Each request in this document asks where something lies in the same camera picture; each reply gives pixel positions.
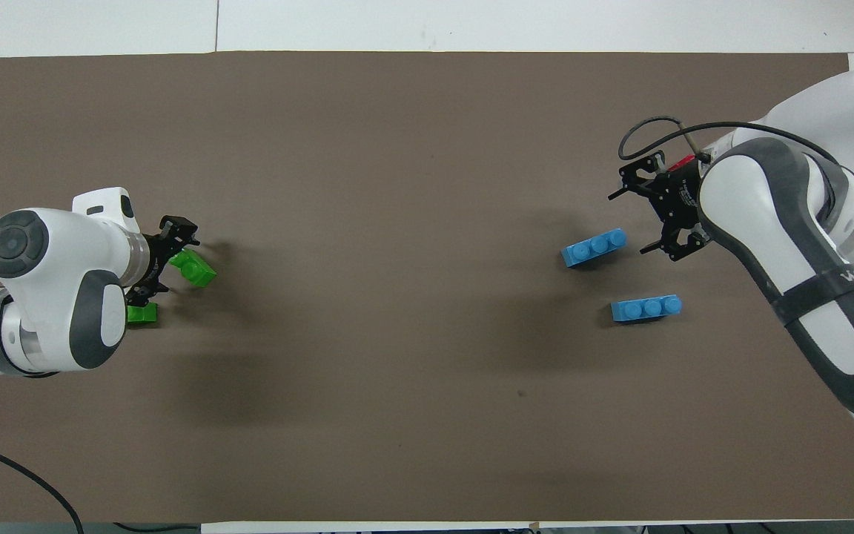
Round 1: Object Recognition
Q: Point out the brown table mat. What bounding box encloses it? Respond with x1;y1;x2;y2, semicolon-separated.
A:
0;50;854;524

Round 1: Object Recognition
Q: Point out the black right arm strap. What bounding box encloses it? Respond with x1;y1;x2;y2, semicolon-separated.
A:
770;267;854;328

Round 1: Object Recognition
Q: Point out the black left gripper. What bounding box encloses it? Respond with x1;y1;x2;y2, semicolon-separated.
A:
127;215;201;307

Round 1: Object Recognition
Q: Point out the blue three-stud toy brick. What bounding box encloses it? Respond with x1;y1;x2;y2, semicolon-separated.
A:
560;228;629;268
610;294;683;324

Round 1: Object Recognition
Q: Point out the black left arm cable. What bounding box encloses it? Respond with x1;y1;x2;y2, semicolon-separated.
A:
0;434;87;534

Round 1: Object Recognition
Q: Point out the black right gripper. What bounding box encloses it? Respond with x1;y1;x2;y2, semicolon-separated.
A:
608;152;710;263

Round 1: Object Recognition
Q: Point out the black floor cable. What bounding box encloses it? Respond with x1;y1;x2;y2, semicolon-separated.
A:
112;522;202;534

